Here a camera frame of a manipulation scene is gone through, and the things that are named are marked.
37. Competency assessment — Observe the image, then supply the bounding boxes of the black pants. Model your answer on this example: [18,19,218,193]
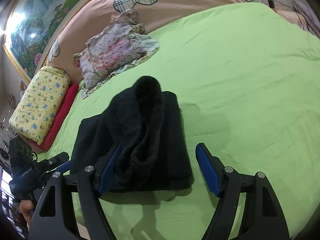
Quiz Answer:
[70,76,193,192]

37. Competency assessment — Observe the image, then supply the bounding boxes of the person's left hand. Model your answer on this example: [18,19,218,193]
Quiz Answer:
[20,200,34,225]

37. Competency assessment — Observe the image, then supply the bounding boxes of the yellow cartoon print quilt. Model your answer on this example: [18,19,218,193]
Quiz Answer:
[9,66,71,145]

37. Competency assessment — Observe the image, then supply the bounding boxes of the red folded blanket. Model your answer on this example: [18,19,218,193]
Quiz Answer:
[27,84,79,153]

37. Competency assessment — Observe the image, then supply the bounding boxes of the floral ruffled pillow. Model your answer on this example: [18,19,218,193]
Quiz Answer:
[73,9,159,99]

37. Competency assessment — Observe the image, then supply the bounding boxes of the light green bed sheet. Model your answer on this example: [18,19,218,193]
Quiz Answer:
[39,3,319,239]

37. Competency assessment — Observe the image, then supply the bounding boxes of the gold-framed landscape painting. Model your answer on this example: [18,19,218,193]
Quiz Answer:
[3,0,91,83]

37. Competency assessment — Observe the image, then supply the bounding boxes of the pink plaid-heart duvet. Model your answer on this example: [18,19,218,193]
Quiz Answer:
[46,0,320,83]

